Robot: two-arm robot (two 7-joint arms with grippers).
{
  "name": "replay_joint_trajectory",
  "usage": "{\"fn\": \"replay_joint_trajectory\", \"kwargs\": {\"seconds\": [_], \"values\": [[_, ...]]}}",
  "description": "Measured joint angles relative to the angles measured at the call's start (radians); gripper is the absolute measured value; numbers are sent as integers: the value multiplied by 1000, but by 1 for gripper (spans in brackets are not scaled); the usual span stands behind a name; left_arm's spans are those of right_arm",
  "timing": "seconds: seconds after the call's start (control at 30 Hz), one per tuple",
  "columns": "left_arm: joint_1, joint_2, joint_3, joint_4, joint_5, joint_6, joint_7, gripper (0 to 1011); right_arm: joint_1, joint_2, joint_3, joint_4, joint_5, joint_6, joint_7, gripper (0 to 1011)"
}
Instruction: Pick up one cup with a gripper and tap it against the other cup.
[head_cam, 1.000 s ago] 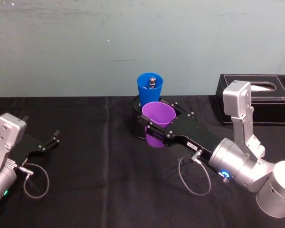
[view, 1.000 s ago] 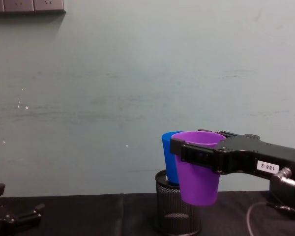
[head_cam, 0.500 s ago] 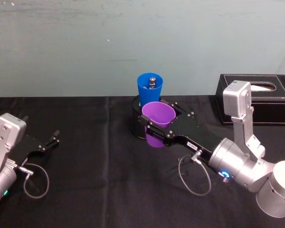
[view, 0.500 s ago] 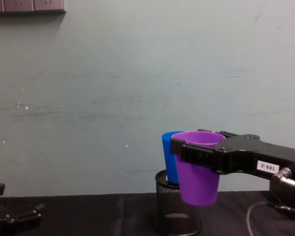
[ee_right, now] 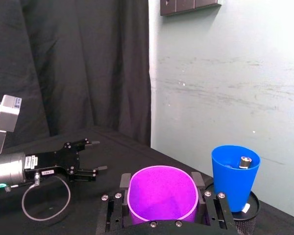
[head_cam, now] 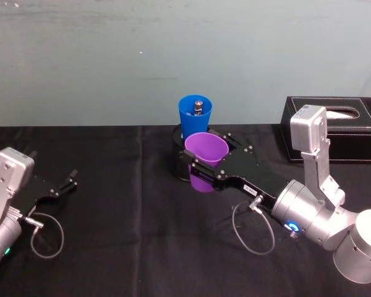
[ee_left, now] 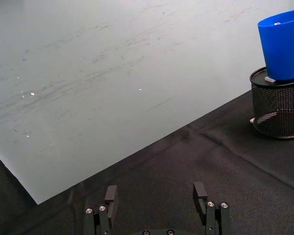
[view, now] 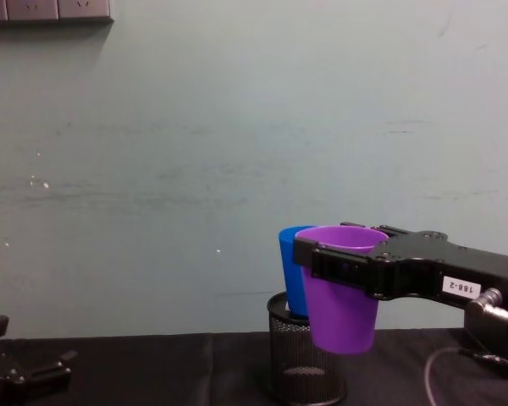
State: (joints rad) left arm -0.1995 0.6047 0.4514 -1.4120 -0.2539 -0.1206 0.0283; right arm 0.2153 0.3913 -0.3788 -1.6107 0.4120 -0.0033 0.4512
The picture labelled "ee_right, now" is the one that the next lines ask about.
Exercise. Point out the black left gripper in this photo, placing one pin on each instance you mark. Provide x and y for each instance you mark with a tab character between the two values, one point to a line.
54	161

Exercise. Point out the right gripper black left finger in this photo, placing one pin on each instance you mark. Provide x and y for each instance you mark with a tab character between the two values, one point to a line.
112	208

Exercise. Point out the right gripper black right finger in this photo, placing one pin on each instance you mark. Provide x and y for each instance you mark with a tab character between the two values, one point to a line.
216	208

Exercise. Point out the purple plastic cup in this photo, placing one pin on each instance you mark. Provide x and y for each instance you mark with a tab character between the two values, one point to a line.
161	193

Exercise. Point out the blue plastic cup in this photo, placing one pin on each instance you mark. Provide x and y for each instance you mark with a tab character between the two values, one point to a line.
232	188

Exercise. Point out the small white piece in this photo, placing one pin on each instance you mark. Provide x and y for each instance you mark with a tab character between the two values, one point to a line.
246	208

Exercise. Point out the black mesh container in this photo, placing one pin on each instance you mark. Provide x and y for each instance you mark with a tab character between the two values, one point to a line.
250	222

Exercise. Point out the small silver and black cylinder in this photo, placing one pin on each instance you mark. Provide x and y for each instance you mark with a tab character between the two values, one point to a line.
245	162

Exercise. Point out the black hanging curtain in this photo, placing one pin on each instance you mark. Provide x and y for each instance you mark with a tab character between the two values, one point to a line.
76	61

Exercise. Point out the dark wall panel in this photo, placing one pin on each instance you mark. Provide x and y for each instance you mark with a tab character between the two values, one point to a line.
186	6

